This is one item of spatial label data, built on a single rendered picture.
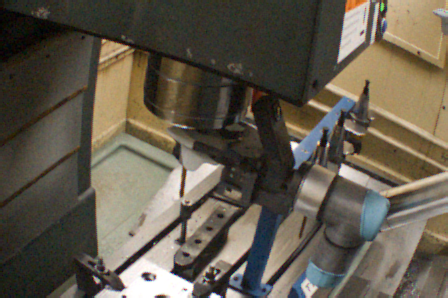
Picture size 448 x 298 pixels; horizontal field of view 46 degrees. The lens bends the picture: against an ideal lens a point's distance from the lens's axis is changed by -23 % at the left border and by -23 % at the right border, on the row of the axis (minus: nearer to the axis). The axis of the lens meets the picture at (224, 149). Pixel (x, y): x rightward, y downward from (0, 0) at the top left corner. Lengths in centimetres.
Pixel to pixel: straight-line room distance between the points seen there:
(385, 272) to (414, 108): 54
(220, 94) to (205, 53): 12
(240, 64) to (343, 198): 26
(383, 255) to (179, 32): 128
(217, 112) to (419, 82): 109
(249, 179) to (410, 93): 106
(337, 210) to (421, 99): 105
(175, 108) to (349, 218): 29
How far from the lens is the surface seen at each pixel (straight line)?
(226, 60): 76
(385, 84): 192
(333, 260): 95
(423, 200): 100
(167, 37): 80
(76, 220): 169
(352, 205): 90
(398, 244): 193
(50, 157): 143
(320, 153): 124
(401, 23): 183
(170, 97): 88
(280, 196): 95
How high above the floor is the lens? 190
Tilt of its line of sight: 31 degrees down
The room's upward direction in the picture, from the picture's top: 10 degrees clockwise
